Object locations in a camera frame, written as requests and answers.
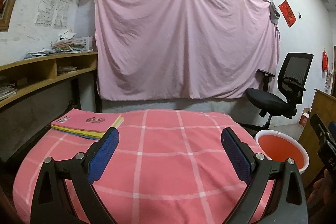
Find red plastic trash bucket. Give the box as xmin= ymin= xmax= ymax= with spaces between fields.
xmin=254 ymin=130 xmax=309 ymax=174

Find person's right hand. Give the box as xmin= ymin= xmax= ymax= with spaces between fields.
xmin=307 ymin=169 xmax=335 ymax=223

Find wooden cabinet at right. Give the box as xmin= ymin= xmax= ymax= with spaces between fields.
xmin=297 ymin=88 xmax=336 ymax=188

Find black office chair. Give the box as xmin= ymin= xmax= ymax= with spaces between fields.
xmin=240 ymin=53 xmax=314 ymax=132

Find pink and yellow book stack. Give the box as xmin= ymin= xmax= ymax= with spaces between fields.
xmin=51 ymin=109 xmax=124 ymax=139

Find red fire extinguisher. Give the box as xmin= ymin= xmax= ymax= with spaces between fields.
xmin=322 ymin=51 xmax=329 ymax=71

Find pink plaid tablecloth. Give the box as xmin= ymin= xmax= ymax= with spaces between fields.
xmin=13 ymin=109 xmax=264 ymax=223

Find curved wooden shelf desk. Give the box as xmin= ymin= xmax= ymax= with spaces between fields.
xmin=1 ymin=52 xmax=98 ymax=108

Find paper pile on shelf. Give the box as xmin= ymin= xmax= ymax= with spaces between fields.
xmin=24 ymin=30 xmax=96 ymax=59

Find large pink hanging sheet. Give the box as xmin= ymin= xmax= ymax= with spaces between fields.
xmin=94 ymin=0 xmax=280 ymax=101

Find red paper on wall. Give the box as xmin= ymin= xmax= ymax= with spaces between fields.
xmin=278 ymin=0 xmax=296 ymax=28

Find printed paper sheets on wall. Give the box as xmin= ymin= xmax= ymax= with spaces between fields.
xmin=34 ymin=0 xmax=69 ymax=29

